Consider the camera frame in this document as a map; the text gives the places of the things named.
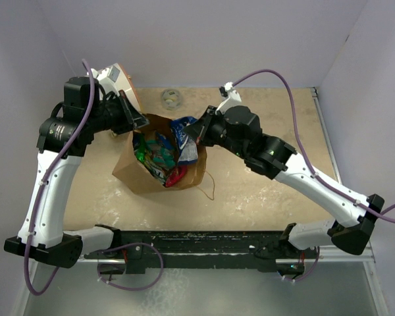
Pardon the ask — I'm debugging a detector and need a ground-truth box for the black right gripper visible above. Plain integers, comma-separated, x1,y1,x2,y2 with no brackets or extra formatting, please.
184,105,248,159

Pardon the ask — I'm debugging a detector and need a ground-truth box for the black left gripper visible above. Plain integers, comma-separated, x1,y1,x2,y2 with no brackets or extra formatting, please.
87,90,149,135

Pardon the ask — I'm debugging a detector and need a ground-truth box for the blue chips bag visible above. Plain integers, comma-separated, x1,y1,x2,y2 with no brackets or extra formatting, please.
170,117,198,165

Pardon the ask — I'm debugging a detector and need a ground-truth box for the teal snack packet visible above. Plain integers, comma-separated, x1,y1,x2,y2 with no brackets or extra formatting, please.
150,145,176,170

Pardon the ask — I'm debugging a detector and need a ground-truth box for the red snack packet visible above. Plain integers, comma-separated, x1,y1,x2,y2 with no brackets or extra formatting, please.
165,165,188,188

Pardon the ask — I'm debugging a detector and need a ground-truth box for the brown paper bag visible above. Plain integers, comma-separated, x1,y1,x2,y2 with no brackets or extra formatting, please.
113,114,207,194

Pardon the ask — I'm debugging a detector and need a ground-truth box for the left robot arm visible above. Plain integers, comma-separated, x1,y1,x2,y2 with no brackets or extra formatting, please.
4,75,149,268

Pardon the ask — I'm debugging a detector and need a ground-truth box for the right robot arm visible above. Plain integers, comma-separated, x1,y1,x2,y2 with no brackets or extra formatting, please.
184,105,384,257

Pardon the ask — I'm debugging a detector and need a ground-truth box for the green snack packet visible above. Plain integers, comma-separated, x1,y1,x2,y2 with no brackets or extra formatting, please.
134,145,152,165

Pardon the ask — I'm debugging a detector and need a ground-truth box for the clear plastic tape roll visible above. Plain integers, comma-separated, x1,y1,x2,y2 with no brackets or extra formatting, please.
161,89,182,110

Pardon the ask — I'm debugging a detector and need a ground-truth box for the white cylindrical container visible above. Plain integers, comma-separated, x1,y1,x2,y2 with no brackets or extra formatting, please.
92,63,142,112

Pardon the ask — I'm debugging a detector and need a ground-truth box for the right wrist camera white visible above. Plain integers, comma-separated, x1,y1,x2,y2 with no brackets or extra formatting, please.
217,82,242,115

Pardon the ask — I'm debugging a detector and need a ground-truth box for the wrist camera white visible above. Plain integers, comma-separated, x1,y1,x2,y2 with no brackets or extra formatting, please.
92,63,128,95
217,82,242,115

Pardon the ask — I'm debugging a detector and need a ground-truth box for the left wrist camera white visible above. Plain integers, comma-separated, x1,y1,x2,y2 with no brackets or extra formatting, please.
92,63,128,95

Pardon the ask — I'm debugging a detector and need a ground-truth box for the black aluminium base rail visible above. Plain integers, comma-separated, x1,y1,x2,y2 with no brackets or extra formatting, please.
65,230,376,276

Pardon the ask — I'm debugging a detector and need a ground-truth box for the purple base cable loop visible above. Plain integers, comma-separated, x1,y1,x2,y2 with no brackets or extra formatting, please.
97,242,165,292

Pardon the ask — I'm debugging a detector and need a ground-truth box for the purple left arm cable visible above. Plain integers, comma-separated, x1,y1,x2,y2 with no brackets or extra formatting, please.
23,59,96,296

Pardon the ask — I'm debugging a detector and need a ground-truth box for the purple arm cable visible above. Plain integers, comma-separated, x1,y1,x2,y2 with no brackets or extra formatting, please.
23,59,96,296
232,68,395,226

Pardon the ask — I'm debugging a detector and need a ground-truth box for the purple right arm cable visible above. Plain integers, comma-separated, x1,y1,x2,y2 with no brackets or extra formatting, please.
232,68,395,226

